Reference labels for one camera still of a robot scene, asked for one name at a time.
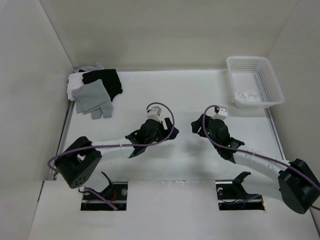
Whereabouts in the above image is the white tank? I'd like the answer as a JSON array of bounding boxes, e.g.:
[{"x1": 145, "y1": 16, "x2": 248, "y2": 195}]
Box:
[
  {"x1": 233, "y1": 89, "x2": 261, "y2": 103},
  {"x1": 67, "y1": 72, "x2": 84, "y2": 101}
]

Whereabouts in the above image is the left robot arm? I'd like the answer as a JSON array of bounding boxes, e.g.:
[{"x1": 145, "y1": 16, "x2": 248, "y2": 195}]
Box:
[{"x1": 54, "y1": 117, "x2": 179, "y2": 200}]

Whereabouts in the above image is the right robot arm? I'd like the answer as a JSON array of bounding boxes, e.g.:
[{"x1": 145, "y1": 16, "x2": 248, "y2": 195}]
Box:
[{"x1": 191, "y1": 114, "x2": 320, "y2": 214}]

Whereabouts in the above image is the folded grey tank top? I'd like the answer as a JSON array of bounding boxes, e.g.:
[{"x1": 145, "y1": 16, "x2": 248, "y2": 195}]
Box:
[{"x1": 71, "y1": 79, "x2": 114, "y2": 120}]

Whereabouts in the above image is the folded black tank top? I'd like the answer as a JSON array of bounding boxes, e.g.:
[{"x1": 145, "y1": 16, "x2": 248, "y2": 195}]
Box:
[{"x1": 82, "y1": 69, "x2": 123, "y2": 101}]

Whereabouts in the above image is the folded white tank top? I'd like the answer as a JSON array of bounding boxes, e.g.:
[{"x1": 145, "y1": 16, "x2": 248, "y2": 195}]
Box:
[{"x1": 67, "y1": 72, "x2": 84, "y2": 101}]

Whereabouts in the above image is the white plastic basket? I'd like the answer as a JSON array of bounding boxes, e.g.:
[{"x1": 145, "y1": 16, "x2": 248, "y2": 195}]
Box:
[{"x1": 226, "y1": 56, "x2": 285, "y2": 109}]

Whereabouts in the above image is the light grey folded top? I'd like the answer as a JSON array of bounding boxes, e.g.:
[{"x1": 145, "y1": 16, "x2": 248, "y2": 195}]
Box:
[{"x1": 73, "y1": 62, "x2": 105, "y2": 73}]

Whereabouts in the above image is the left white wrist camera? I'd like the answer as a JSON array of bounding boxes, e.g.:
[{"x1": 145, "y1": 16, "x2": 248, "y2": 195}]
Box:
[{"x1": 147, "y1": 106, "x2": 162, "y2": 122}]

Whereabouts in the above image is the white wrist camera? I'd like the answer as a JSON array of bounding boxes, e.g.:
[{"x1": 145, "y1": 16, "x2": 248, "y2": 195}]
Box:
[
  {"x1": 147, "y1": 106, "x2": 162, "y2": 122},
  {"x1": 211, "y1": 106, "x2": 228, "y2": 121}
]

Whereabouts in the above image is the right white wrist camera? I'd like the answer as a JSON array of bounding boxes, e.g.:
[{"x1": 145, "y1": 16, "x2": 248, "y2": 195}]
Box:
[{"x1": 211, "y1": 106, "x2": 228, "y2": 121}]

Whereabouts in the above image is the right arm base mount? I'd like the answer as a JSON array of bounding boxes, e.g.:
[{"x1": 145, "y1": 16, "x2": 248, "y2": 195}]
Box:
[{"x1": 215, "y1": 171, "x2": 265, "y2": 211}]

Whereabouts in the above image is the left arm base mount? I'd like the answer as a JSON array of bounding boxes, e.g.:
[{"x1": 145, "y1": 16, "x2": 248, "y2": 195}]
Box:
[{"x1": 78, "y1": 182, "x2": 129, "y2": 212}]

